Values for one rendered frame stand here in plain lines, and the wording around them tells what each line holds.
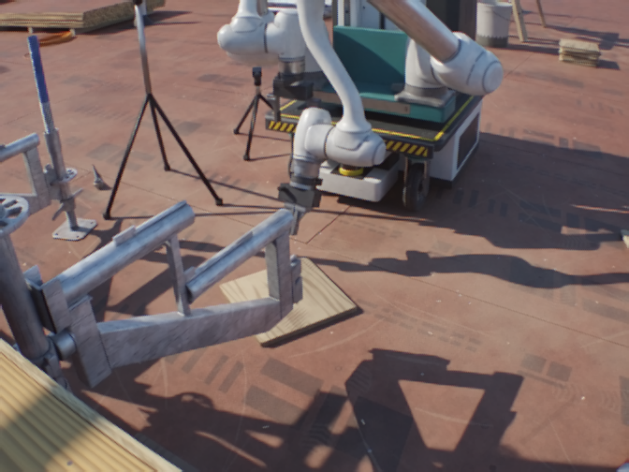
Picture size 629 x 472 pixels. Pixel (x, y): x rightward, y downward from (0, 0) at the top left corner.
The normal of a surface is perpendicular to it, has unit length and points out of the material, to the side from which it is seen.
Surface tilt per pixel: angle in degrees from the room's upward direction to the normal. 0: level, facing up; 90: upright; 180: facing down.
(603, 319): 0
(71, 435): 0
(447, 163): 90
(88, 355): 90
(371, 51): 90
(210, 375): 0
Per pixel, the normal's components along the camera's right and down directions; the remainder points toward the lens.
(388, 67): -0.46, 0.47
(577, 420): -0.02, -0.86
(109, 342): 0.84, 0.26
